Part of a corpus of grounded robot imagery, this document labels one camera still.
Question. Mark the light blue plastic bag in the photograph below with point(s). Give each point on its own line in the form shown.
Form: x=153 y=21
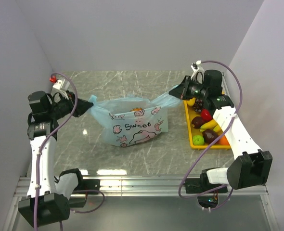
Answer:
x=123 y=128

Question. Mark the yellow plastic tray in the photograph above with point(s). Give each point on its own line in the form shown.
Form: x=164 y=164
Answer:
x=190 y=114

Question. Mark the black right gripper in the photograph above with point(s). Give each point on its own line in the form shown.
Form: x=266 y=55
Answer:
x=182 y=91

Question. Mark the fake purple grape bunch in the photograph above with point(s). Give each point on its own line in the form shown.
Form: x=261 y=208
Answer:
x=198 y=106

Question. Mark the aluminium front rail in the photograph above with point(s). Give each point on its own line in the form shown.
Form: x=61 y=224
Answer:
x=151 y=185

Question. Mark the fake red bell pepper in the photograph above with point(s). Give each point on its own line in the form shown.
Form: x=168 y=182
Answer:
x=206 y=115

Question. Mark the fake orange pineapple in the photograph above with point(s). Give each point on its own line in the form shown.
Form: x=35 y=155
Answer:
x=137 y=110

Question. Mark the fake dark purple plum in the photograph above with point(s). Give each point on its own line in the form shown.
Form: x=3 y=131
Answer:
x=197 y=122

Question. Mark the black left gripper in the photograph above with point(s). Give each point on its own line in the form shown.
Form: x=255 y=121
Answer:
x=82 y=106

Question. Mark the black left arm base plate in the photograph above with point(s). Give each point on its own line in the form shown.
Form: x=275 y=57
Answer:
x=88 y=186

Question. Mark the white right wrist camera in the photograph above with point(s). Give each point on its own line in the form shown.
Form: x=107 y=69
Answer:
x=196 y=68

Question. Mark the fake dark red fruit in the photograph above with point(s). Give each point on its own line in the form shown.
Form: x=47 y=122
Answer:
x=209 y=135

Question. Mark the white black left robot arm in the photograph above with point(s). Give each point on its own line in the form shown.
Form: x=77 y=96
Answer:
x=47 y=198

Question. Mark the fake orange tangerine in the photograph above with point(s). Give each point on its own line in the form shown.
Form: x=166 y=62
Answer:
x=223 y=141

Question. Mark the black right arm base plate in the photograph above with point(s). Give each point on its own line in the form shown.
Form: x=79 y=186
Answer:
x=197 y=185

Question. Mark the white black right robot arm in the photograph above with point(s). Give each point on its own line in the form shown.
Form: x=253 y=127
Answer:
x=251 y=165

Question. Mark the black box under left base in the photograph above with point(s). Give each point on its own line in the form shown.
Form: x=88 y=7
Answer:
x=77 y=201

